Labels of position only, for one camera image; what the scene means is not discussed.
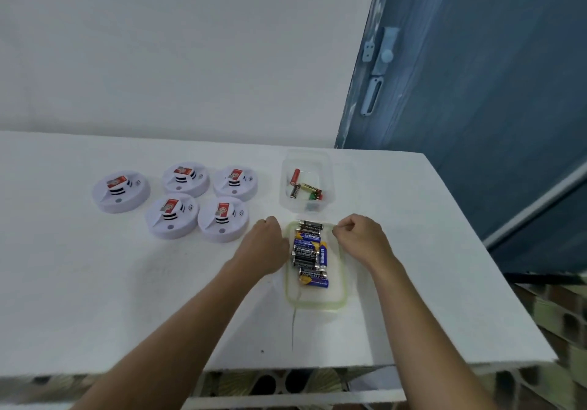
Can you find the person's left hand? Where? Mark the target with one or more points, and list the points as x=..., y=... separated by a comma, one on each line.
x=261, y=251

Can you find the person's right hand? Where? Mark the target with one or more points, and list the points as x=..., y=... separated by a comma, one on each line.
x=364, y=240

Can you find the person's left fingers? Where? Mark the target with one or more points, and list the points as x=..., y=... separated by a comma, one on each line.
x=274, y=230

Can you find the person's right fingers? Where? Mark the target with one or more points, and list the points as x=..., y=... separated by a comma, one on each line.
x=345, y=233

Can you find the person's right forearm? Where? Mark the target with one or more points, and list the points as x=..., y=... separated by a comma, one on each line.
x=422, y=336

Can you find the person's left forearm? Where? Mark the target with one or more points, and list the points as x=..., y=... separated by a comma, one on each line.
x=174, y=345

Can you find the pile of blue black batteries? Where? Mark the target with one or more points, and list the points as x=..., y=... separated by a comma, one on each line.
x=308, y=254

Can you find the white round smoke detector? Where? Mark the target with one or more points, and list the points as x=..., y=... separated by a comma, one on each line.
x=236, y=187
x=172, y=222
x=223, y=224
x=185, y=183
x=124, y=196

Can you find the clear green-rimmed container lid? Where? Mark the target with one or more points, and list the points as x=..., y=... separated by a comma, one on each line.
x=337, y=286

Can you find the yellow and black battery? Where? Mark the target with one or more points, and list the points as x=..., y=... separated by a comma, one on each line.
x=310, y=188

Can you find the red battery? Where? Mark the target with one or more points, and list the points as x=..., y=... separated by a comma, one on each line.
x=295, y=177

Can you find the clear plastic container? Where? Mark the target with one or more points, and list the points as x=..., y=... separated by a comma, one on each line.
x=316, y=167

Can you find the pale blue door bolt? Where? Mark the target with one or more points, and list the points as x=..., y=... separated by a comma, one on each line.
x=386, y=52

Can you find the white door trim strip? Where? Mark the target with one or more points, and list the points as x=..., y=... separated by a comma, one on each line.
x=532, y=203

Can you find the blue door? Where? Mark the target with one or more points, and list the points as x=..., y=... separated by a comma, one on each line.
x=481, y=79

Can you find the white table frame rail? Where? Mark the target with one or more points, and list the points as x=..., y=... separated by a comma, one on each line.
x=293, y=398

